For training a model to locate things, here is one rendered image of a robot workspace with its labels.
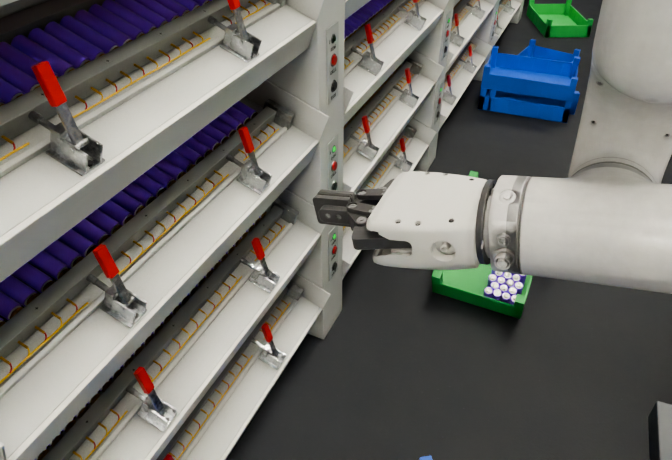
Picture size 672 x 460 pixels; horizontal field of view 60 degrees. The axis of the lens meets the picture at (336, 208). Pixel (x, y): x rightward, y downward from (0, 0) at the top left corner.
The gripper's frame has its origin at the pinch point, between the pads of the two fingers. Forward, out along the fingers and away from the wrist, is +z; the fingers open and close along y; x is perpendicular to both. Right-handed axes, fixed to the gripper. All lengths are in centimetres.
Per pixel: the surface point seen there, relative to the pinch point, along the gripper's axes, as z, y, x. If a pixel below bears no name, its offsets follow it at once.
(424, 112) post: 28, 100, -36
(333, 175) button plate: 20.9, 34.9, -18.1
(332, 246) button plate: 24, 34, -34
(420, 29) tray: 20, 83, -8
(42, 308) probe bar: 24.5, -18.2, -2.4
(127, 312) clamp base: 19.5, -13.3, -6.2
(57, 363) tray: 22.2, -20.8, -6.7
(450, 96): 28, 127, -43
